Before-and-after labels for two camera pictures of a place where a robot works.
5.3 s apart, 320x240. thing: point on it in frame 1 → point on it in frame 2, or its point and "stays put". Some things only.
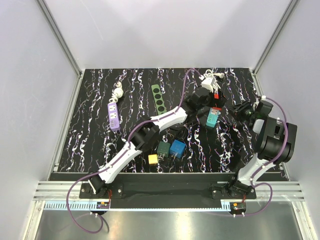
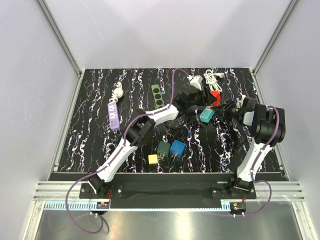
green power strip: x=158 y=99 stays put
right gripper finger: x=241 y=116 → x=222 y=113
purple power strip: x=113 y=116 stays put
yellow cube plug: x=152 y=159 stays put
